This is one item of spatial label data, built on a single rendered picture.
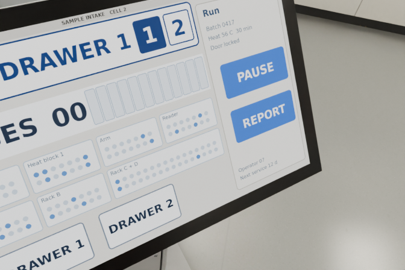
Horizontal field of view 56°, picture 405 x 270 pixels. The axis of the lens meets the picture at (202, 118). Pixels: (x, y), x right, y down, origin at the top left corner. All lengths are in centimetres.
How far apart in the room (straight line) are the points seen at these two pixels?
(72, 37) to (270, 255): 130
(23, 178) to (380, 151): 180
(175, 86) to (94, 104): 9
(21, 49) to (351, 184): 163
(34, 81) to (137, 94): 11
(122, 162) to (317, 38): 217
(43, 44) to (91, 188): 16
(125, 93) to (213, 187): 17
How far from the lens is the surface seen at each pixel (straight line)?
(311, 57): 236
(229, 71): 48
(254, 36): 50
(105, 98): 42
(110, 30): 42
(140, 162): 44
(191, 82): 45
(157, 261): 92
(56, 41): 41
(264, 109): 51
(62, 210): 44
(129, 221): 46
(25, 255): 46
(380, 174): 196
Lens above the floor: 143
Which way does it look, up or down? 50 degrees down
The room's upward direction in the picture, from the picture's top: 10 degrees clockwise
